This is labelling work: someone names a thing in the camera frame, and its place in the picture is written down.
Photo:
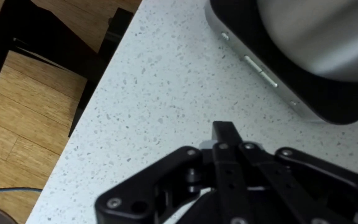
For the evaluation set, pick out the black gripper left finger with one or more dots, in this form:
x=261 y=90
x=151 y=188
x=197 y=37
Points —
x=154 y=187

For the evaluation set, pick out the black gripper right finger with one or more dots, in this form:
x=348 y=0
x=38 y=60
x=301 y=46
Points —
x=311 y=178

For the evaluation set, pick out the wooden chair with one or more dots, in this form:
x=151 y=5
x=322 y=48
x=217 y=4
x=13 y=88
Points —
x=43 y=45

